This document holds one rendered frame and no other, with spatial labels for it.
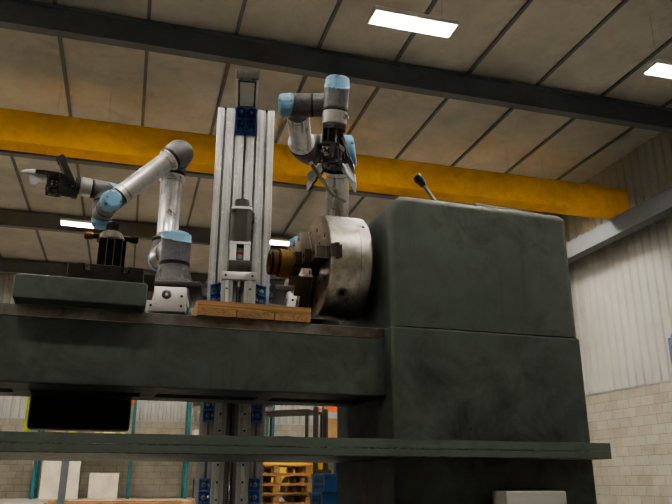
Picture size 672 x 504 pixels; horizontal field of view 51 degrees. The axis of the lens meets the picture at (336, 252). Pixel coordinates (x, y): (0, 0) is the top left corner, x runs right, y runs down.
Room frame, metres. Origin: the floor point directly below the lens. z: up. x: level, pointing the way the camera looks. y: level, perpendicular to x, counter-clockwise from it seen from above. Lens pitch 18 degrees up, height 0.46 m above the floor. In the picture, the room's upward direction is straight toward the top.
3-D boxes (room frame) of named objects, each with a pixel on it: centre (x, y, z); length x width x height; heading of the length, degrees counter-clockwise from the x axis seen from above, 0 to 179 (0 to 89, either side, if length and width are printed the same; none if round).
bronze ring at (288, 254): (2.00, 0.15, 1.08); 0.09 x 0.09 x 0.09; 18
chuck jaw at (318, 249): (1.94, 0.06, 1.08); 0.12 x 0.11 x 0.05; 18
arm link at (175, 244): (2.59, 0.63, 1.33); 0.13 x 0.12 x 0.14; 29
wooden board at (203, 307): (1.96, 0.27, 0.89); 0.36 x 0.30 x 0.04; 18
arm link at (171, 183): (2.70, 0.69, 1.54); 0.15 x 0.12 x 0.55; 29
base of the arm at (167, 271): (2.59, 0.62, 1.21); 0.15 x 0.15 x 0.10
